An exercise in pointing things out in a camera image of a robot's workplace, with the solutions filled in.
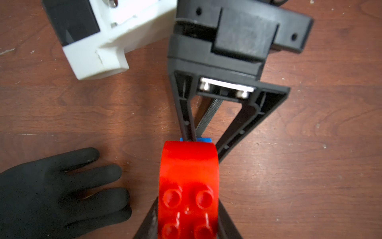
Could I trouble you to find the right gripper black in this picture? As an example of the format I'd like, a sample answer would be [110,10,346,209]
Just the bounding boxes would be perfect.
[168,1,314,162]

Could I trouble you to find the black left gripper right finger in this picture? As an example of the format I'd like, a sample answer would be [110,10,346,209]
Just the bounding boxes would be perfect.
[217,200,243,239]

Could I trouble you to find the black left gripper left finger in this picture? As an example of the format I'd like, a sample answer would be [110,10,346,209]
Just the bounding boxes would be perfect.
[133,198,158,239]

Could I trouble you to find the blue lego brick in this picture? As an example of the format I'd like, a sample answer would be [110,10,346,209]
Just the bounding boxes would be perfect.
[180,137,212,143]

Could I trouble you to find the red curved lego brick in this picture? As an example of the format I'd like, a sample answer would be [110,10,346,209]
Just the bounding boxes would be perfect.
[157,141,219,239]

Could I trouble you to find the black work glove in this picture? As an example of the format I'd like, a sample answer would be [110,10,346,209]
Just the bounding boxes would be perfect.
[1,147,132,239]

